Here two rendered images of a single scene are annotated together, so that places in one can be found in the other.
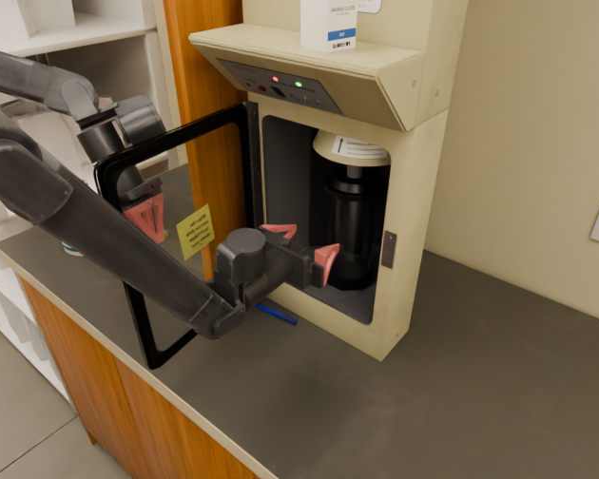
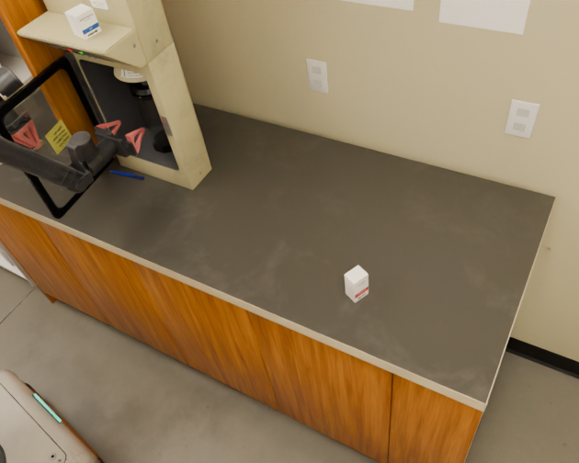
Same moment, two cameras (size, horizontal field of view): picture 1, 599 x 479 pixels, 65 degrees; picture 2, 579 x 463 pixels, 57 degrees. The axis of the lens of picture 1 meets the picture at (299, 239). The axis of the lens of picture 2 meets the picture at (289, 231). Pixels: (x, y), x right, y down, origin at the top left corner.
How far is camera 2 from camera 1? 96 cm
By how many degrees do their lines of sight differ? 14
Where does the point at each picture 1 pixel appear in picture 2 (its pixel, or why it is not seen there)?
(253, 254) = (85, 144)
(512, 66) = not seen: outside the picture
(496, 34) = not seen: outside the picture
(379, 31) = (113, 18)
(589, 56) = not seen: outside the picture
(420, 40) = (130, 23)
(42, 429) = (11, 301)
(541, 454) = (269, 217)
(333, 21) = (83, 25)
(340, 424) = (167, 225)
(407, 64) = (124, 39)
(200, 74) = (32, 44)
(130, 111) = not seen: outside the picture
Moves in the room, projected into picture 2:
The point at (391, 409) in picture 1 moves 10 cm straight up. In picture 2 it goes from (195, 212) to (187, 190)
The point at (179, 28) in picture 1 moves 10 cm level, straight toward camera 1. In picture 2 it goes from (11, 24) to (13, 40)
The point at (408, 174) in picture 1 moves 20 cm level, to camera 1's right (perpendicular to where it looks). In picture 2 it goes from (155, 85) to (228, 72)
